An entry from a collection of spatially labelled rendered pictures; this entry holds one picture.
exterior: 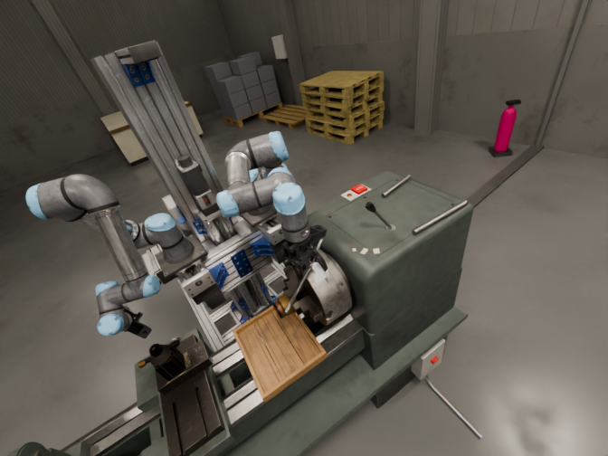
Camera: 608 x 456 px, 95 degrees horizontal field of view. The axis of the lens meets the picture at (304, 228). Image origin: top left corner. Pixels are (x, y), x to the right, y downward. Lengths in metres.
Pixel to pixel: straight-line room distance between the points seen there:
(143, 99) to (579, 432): 2.71
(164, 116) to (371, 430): 2.04
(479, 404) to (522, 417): 0.21
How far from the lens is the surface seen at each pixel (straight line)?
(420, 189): 1.41
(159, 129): 1.51
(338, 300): 1.12
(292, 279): 1.17
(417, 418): 2.12
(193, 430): 1.25
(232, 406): 1.36
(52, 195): 1.20
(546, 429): 2.28
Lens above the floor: 2.02
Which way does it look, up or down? 38 degrees down
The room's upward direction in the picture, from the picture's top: 15 degrees counter-clockwise
